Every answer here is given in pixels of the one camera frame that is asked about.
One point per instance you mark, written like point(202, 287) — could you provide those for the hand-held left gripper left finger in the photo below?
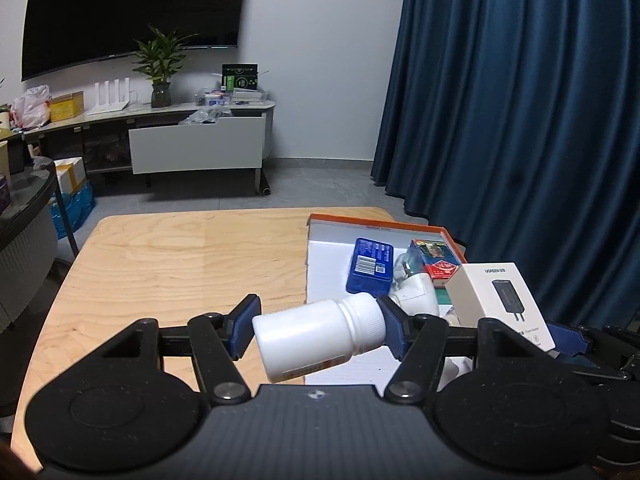
point(245, 325)

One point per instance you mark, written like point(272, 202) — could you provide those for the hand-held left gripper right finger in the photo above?
point(392, 330)

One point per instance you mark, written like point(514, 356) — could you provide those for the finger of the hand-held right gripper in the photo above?
point(567, 337)

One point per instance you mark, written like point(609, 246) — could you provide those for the white plug-in device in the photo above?
point(415, 295)

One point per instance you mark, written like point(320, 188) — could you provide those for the white pill bottle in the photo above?
point(305, 335)

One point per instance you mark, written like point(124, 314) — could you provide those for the teal cardboard box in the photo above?
point(442, 294)

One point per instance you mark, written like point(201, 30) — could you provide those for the blue plastic box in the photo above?
point(370, 265)

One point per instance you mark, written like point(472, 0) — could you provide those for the white charger packaging box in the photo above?
point(495, 300)

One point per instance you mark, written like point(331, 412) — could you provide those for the red and blue card pack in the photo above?
point(435, 260)

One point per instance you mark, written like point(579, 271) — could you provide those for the orange box with white inside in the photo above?
point(330, 270)

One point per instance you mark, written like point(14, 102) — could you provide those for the black rolled mat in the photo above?
point(263, 186)

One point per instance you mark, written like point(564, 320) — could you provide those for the grey television console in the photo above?
point(269, 130)

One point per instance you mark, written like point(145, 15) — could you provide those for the blue plastic bag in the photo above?
point(75, 210)

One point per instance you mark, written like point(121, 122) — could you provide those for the pile of clear plastic bags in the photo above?
point(205, 117)

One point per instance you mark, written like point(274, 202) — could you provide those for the white flat box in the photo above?
point(247, 96)

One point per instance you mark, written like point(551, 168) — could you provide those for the white foam box yellow tape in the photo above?
point(70, 172)

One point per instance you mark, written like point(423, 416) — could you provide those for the black ribbed counter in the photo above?
point(25, 250)

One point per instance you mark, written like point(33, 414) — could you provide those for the dark blue curtain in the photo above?
point(500, 110)

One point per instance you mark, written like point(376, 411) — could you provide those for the potted plant in dark vase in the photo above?
point(161, 95)

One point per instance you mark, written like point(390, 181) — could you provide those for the black and green box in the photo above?
point(240, 77)

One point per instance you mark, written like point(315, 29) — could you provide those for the white router with antennas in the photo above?
point(107, 107)

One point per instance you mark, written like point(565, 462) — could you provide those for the yellow cardboard box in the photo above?
point(67, 107)

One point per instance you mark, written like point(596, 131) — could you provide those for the white and red plastic bag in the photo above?
point(30, 107)

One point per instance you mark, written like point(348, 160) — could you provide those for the black wall television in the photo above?
point(125, 10)

